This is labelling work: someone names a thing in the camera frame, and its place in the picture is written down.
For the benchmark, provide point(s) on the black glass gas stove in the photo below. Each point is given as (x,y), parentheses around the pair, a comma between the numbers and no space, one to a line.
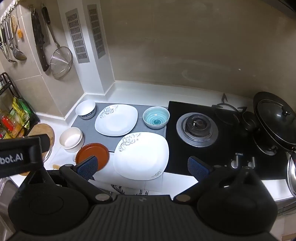
(229,143)

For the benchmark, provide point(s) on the brown round plate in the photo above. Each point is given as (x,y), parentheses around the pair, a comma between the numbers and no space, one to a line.
(92,150)

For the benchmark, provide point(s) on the steel gas burner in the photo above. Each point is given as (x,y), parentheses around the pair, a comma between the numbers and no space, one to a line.
(196,129)
(268,149)

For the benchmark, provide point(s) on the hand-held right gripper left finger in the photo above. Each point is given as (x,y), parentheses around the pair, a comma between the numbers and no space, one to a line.
(89,167)

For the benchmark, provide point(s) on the silver stove knob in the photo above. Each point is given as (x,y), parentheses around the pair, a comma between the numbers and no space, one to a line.
(235,162)
(252,162)

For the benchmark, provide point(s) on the metal ladle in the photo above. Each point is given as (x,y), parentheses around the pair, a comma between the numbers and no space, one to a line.
(19,55)

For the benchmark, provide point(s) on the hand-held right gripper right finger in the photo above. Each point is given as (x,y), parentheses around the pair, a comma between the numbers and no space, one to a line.
(198,168)

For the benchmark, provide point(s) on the stainless steel sink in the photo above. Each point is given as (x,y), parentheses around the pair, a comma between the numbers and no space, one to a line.
(5,187)

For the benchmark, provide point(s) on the blue swirl ceramic bowl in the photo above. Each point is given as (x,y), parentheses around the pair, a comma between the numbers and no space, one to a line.
(156,119)

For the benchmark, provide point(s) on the yellow green snack packet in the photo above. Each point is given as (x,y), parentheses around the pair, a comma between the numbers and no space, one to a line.
(20,109)

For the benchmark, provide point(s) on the grey counter mat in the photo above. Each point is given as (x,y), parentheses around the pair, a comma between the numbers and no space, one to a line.
(87,125)

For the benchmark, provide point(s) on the dark kitchen cleaver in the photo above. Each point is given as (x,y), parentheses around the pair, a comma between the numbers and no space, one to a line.
(39,34)

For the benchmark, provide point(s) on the metal utensil rail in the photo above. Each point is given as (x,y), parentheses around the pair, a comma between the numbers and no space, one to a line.
(7,14)

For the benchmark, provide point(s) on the white floral printed cloth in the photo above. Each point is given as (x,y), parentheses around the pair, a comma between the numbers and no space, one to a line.
(120,189)

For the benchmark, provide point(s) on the cooking oil bottle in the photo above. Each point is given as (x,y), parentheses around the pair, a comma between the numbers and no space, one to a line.
(11,129)

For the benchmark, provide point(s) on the stainless steel pot lid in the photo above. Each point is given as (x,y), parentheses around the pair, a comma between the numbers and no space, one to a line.
(292,173)

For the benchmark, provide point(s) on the metal vent grille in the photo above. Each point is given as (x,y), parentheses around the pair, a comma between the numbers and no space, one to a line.
(77,37)

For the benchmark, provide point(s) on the plain cream bowl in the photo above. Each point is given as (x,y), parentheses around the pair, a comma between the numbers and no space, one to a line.
(77,149)
(69,138)

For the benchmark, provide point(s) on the black iron pan support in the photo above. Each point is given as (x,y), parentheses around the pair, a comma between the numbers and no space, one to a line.
(227,107)

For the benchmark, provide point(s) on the black wok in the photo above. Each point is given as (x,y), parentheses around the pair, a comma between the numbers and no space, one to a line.
(266,131)

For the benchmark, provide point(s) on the white bowl with dark pattern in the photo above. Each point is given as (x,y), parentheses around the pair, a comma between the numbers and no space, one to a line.
(85,109)

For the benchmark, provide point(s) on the round wooden cutting board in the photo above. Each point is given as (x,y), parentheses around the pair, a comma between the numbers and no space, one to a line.
(44,131)

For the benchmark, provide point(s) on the glass wok lid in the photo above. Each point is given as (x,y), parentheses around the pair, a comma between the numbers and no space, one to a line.
(272,115)

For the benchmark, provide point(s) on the white square floral plate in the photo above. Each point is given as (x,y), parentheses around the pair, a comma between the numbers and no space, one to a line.
(143,157)
(118,121)

